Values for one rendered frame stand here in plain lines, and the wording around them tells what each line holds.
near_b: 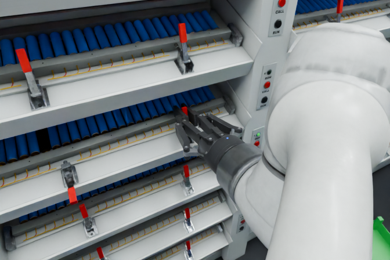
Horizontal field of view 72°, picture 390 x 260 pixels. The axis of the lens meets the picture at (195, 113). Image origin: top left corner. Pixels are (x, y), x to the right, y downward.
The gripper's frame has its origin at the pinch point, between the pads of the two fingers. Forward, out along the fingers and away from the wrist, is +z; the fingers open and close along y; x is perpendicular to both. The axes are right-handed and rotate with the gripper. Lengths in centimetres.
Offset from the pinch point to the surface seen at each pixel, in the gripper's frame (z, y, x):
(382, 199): -1, 105, -82
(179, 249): 12, -2, -61
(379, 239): -14, 82, -83
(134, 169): -1.0, -13.9, -9.1
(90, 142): 4.0, -21.0, -1.9
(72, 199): -7.1, -26.7, -5.9
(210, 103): 4.7, 9.5, -1.6
